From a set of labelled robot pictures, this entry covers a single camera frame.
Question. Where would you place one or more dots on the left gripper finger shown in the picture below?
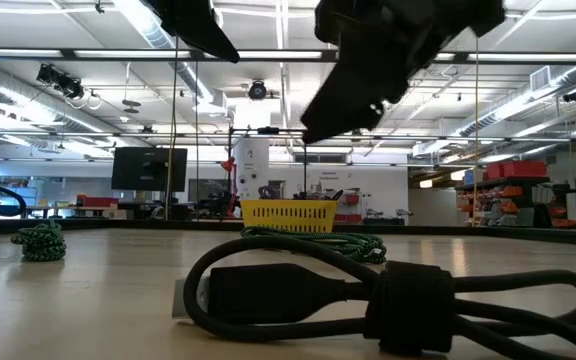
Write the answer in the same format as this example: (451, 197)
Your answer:
(198, 25)

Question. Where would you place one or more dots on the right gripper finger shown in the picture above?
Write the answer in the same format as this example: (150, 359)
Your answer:
(395, 80)
(343, 100)

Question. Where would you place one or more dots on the yellow plastic basket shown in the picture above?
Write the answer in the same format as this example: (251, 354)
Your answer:
(288, 216)

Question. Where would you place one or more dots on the overhead beam with light strips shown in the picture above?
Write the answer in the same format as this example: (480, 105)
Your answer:
(68, 53)

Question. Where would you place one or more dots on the large red storage bin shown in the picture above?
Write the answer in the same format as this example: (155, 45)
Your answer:
(518, 170)

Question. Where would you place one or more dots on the black monitor screen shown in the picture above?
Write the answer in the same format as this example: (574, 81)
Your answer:
(148, 170)

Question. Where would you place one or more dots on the shelf with orange bins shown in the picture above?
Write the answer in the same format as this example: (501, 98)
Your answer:
(513, 200)

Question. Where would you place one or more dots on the red box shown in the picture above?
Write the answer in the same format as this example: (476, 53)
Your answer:
(97, 202)

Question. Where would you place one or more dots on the black frame stand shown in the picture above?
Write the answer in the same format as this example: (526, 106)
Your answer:
(268, 130)

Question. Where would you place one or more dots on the black overhead camera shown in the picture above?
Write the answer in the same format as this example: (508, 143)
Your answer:
(257, 91)

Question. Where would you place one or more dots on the black rig-mounted camera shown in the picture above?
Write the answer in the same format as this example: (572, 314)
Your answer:
(60, 80)

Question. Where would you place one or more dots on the black ceiling camera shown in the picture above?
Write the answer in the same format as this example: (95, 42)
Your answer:
(575, 95)

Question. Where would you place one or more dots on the black aluminium table frame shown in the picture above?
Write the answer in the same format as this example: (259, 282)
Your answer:
(168, 225)

